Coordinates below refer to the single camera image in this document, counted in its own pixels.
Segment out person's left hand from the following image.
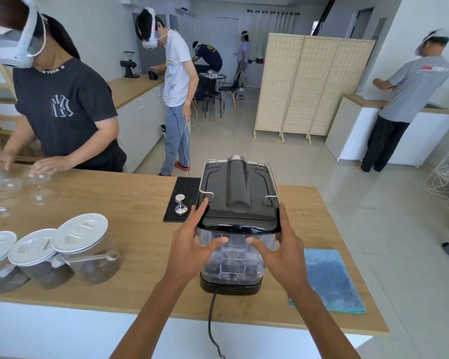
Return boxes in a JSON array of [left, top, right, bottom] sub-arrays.
[[164, 198, 229, 292]]

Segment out person's right hand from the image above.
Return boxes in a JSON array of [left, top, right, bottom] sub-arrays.
[[246, 202, 315, 296]]

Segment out black espresso machine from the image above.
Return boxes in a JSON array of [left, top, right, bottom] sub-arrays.
[[195, 156, 283, 296]]

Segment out person's right forearm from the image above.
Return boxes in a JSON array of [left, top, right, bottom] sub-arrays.
[[290, 285, 361, 359]]

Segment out person's left forearm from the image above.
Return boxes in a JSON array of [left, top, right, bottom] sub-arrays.
[[110, 277, 196, 359]]

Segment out black rubber tamping mat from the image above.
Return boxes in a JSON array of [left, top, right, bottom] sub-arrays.
[[163, 177, 202, 223]]

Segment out blue cleaning cloth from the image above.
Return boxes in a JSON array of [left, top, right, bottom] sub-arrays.
[[289, 249, 366, 314]]

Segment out clear plastic measuring scoop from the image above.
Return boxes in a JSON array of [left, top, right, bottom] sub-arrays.
[[50, 251, 120, 268]]

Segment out clear jar with white lid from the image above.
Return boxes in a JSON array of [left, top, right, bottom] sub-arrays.
[[8, 229, 75, 290], [51, 214, 121, 286], [0, 231, 31, 294]]

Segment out white cabinet with wooden top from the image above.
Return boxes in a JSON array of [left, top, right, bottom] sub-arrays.
[[108, 73, 170, 173], [325, 94, 449, 169]]

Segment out black chair with wooden legs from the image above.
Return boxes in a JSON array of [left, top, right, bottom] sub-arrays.
[[221, 71, 244, 112]]

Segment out round black table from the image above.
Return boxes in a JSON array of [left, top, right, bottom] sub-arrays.
[[200, 73, 227, 119]]

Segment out woven folding screen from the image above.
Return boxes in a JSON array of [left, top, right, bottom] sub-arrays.
[[253, 33, 376, 143]]

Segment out clear drinking glass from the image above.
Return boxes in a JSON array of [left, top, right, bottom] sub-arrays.
[[22, 170, 59, 207], [0, 168, 23, 218]]

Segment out black coffee grinder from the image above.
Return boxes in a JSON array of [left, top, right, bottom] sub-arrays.
[[120, 51, 140, 79]]

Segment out white door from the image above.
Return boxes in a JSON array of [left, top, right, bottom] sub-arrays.
[[214, 17, 240, 76]]

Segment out white curtains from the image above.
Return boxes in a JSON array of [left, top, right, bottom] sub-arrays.
[[246, 10, 297, 65]]

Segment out white headset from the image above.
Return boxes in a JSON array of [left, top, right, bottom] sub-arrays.
[[135, 7, 162, 50], [0, 0, 48, 69]]

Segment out white air conditioner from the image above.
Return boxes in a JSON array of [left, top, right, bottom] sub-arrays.
[[174, 0, 192, 18]]

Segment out wooden staircase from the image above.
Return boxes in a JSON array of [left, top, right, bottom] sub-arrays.
[[0, 60, 42, 163]]

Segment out black power cable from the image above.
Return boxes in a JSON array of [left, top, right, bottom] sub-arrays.
[[208, 288, 227, 359]]

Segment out thin headset cable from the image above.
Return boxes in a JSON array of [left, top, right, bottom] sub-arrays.
[[171, 104, 197, 173]]

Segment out white wire rack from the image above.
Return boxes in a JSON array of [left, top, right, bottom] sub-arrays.
[[424, 134, 449, 221]]

